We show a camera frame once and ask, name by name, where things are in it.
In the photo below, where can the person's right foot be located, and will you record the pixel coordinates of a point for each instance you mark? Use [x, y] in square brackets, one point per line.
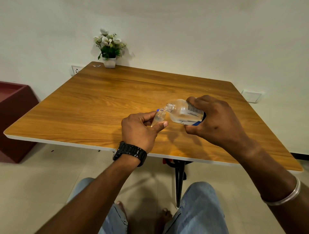
[166, 215]

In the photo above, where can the person's left leg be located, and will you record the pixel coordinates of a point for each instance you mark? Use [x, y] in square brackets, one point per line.
[116, 221]

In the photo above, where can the person's right leg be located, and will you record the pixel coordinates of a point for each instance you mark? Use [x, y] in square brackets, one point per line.
[198, 209]

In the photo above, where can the white flowers in white pot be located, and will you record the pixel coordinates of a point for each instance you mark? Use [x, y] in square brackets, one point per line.
[109, 49]

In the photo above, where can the clear large bottle blue label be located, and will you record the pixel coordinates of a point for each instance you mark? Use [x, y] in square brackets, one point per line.
[181, 112]

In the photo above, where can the clear plain small bottle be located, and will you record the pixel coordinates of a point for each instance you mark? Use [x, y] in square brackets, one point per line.
[159, 116]

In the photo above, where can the maroon cabinet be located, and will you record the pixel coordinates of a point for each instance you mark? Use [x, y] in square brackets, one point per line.
[14, 115]

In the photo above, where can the person's left forearm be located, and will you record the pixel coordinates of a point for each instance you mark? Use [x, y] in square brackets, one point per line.
[91, 197]

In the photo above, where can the silver bangle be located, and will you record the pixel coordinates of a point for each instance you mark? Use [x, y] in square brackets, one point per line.
[287, 198]

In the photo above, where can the red plastic clip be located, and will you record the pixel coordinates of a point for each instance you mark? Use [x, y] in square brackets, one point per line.
[165, 161]

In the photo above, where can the white power socket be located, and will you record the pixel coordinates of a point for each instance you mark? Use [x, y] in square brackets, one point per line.
[76, 70]

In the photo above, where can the black wristwatch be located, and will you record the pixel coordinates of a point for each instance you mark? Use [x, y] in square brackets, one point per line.
[130, 150]

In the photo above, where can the person's left hand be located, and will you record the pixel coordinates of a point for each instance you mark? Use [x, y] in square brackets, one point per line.
[137, 135]

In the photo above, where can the black metal table frame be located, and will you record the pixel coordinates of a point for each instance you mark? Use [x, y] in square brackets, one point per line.
[179, 185]

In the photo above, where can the white wall switch plate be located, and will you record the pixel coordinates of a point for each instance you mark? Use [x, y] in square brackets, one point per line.
[251, 96]

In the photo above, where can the person's leg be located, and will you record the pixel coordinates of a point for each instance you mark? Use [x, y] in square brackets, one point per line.
[116, 221]
[198, 209]

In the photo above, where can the person's right forearm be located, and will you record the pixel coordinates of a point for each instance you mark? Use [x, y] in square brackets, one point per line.
[272, 178]

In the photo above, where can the person's right hand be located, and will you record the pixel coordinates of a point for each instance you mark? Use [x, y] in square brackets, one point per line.
[219, 123]

